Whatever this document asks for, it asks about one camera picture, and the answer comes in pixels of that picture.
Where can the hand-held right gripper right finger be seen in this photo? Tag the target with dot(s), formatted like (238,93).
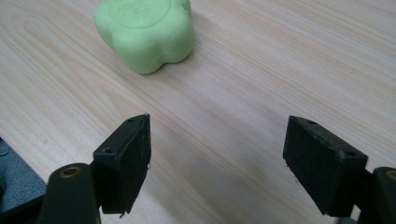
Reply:
(323,169)

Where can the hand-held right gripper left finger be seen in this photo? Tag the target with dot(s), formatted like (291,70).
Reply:
(123,168)

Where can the dark blue-grey cloth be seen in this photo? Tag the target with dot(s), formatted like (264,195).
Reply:
(17,182)

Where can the green flower-shaped soap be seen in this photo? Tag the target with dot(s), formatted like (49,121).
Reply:
(144,32)

